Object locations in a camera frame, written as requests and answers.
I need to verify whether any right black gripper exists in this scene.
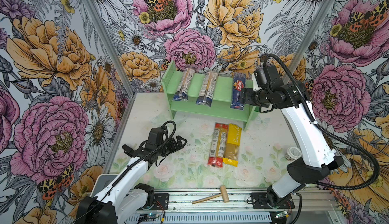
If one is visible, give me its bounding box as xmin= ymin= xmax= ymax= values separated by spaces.
xmin=238 ymin=87 xmax=272 ymax=109

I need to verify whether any blue Barilla spaghetti bag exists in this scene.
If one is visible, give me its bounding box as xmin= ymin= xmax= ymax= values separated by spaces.
xmin=231 ymin=73 xmax=246 ymax=110

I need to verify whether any red-ended clear spaghetti bag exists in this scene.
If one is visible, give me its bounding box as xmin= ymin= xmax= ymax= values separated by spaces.
xmin=208 ymin=123 xmax=229 ymax=168

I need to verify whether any clear spaghetti bag dark end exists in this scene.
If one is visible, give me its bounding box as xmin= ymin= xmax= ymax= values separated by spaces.
xmin=173 ymin=67 xmax=196 ymax=101

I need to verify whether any yellow spaghetti bag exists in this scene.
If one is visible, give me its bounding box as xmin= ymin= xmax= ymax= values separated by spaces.
xmin=223 ymin=124 xmax=242 ymax=167

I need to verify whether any clear spaghetti bag white label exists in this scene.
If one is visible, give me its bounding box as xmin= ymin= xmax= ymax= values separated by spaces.
xmin=196 ymin=71 xmax=218 ymax=107

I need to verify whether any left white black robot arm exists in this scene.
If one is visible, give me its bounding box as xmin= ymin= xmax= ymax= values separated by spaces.
xmin=74 ymin=124 xmax=187 ymax=224

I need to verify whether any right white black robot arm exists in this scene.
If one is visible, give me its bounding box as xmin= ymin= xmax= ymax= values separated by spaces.
xmin=240 ymin=66 xmax=343 ymax=208

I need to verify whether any green wooden two-tier shelf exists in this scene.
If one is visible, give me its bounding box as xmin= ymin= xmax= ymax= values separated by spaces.
xmin=161 ymin=63 xmax=259 ymax=130

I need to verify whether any clear tape roll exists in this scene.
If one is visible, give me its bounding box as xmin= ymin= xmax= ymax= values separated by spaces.
xmin=285 ymin=147 xmax=302 ymax=162

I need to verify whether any small wooden mallet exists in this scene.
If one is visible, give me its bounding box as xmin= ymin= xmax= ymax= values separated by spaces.
xmin=192 ymin=185 xmax=230 ymax=204

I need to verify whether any left black corrugated cable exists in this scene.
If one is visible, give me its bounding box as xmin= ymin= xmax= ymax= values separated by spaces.
xmin=91 ymin=120 xmax=177 ymax=200

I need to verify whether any black corrugated cable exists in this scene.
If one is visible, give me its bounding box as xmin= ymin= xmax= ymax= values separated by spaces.
xmin=262 ymin=53 xmax=380 ymax=191
xmin=91 ymin=120 xmax=177 ymax=200

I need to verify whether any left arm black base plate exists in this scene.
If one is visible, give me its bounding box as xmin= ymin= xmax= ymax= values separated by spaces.
xmin=139 ymin=193 xmax=170 ymax=211

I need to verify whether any right black corrugated cable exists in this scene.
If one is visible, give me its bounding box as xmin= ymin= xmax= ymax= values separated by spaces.
xmin=262 ymin=53 xmax=380 ymax=191

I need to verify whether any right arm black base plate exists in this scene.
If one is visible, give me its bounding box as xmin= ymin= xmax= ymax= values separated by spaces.
xmin=248 ymin=192 xmax=295 ymax=209

